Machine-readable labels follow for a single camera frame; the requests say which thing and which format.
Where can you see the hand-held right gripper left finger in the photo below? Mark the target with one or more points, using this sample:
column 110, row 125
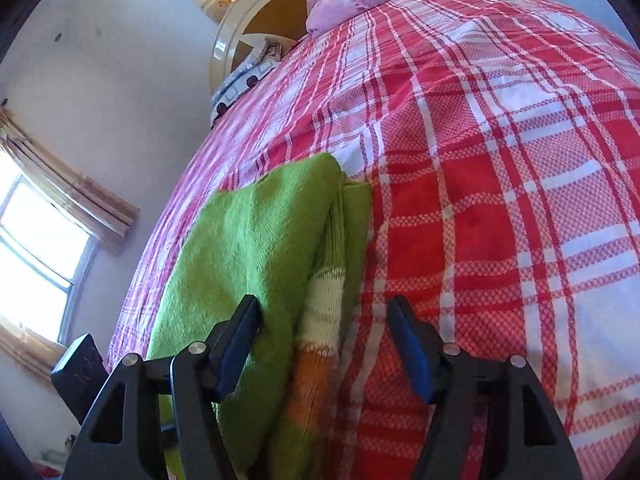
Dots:
column 240, row 340

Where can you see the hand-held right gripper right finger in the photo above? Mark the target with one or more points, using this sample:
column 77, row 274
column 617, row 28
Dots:
column 407, row 345

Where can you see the green knitted sweater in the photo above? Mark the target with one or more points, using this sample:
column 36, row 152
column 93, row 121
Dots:
column 250, row 240

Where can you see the bright window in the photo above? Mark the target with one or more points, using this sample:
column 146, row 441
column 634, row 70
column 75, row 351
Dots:
column 40, row 250

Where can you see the beige patterned curtain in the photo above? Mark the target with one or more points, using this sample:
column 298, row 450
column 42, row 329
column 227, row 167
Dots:
column 75, row 195

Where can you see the red plaid bedsheet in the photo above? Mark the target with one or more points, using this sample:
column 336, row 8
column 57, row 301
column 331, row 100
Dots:
column 500, row 185

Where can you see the white patterned pillow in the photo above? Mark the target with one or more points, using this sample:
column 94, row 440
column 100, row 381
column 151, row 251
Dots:
column 240, row 80

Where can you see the cream wooden headboard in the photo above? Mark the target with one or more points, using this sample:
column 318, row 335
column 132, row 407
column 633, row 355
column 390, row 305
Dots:
column 280, row 5

